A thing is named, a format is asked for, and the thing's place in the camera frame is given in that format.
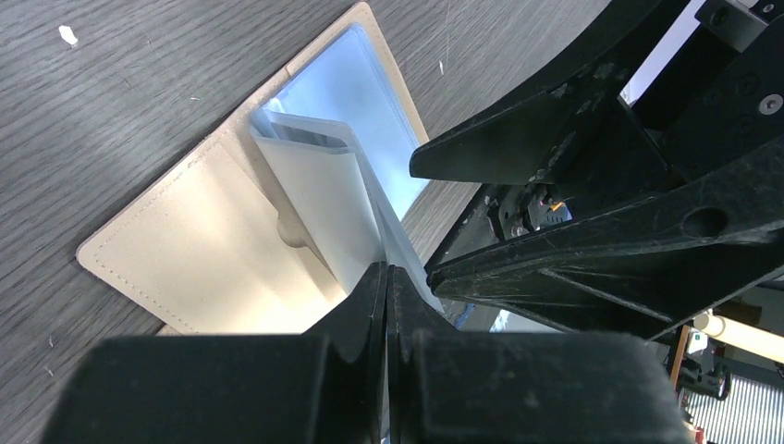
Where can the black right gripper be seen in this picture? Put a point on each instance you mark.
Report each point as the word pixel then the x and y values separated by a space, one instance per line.
pixel 652 265

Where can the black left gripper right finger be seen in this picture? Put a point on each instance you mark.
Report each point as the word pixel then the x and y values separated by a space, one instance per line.
pixel 448 386

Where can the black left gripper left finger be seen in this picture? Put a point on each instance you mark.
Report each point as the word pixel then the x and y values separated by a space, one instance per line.
pixel 320 386

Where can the silver card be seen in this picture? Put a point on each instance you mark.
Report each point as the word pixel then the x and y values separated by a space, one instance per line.
pixel 316 162

